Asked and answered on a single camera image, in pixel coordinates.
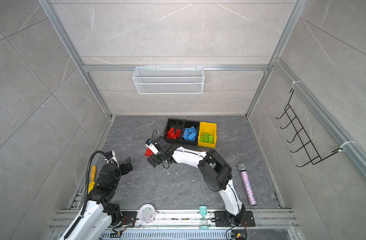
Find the red arch lego piece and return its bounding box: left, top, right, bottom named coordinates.
left=145, top=148, right=154, bottom=157

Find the blue lego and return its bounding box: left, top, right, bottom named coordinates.
left=188, top=133, right=197, bottom=142
left=183, top=128, right=190, bottom=141
left=188, top=127, right=197, bottom=134

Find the red lego brick stack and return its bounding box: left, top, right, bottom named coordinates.
left=175, top=129, right=181, bottom=139

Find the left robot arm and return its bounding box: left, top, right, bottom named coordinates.
left=60, top=157, right=137, bottom=240

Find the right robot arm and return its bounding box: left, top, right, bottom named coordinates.
left=146, top=136, right=245, bottom=226

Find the yellow toy shovel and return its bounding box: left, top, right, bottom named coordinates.
left=88, top=165, right=97, bottom=193

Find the left black storage bin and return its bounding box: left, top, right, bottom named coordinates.
left=164, top=118, right=183, bottom=143

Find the black storage bin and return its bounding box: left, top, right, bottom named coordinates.
left=164, top=118, right=183, bottom=143
left=181, top=121, right=200, bottom=146

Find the right black storage bin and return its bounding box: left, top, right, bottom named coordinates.
left=181, top=121, right=200, bottom=146

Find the yellow storage bin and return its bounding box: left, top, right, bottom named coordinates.
left=198, top=122, right=217, bottom=149

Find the white round timer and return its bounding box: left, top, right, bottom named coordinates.
left=138, top=204, right=157, bottom=224

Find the teal hourglass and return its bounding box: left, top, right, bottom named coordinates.
left=199, top=206, right=209, bottom=230

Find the glittery purple roll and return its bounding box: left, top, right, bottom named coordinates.
left=237, top=162, right=257, bottom=206

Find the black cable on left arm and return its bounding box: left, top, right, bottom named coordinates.
left=80, top=150, right=116, bottom=215

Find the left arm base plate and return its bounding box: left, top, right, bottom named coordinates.
left=110, top=210, right=138, bottom=227

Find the white wire mesh basket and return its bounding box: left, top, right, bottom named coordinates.
left=133, top=67, right=205, bottom=95

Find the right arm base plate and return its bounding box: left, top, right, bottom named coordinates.
left=214, top=211, right=256, bottom=227

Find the black wire hook rack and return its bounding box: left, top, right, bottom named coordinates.
left=275, top=89, right=356, bottom=168

